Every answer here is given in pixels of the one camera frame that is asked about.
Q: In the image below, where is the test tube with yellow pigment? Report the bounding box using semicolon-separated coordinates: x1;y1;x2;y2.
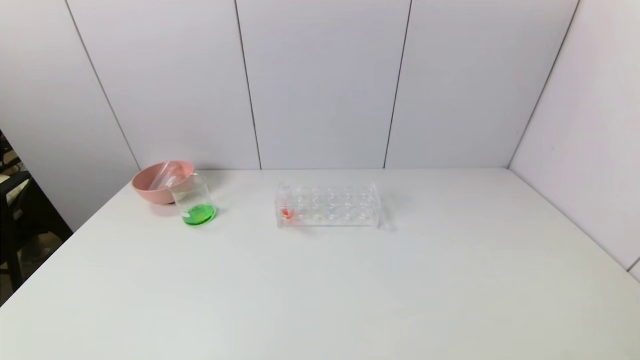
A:
167;162;190;186

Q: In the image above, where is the test tube with blue pigment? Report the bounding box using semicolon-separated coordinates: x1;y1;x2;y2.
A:
149;162;175;191

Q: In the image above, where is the clear plastic test tube rack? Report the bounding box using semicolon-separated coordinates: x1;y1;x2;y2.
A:
274;181;382;230

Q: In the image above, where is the test tube with red pigment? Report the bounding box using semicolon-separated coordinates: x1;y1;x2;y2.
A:
279;182;296;222

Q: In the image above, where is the clear glass beaker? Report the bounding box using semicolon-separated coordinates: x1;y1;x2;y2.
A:
167;173;217;227

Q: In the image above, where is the pink plastic bowl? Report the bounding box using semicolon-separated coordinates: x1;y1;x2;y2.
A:
132;160;197;205

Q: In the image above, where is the dark background furniture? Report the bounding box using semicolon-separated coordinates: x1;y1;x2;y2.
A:
0;129;74;307

